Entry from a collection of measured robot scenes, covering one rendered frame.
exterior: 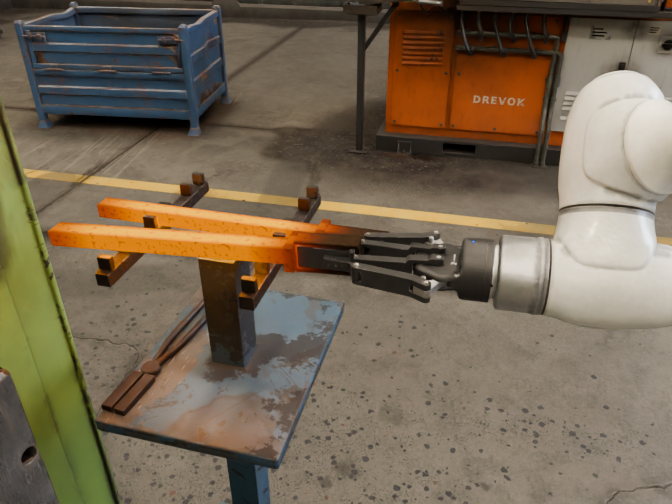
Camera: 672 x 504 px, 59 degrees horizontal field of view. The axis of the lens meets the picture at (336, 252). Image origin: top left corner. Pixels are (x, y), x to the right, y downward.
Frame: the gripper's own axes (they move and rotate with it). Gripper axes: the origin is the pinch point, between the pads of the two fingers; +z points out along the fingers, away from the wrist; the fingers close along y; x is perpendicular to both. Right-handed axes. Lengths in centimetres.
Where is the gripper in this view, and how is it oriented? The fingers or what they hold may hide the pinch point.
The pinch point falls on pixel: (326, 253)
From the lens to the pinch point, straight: 75.1
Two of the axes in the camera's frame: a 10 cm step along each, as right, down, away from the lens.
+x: -0.2, -8.6, -5.2
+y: 2.3, -5.1, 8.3
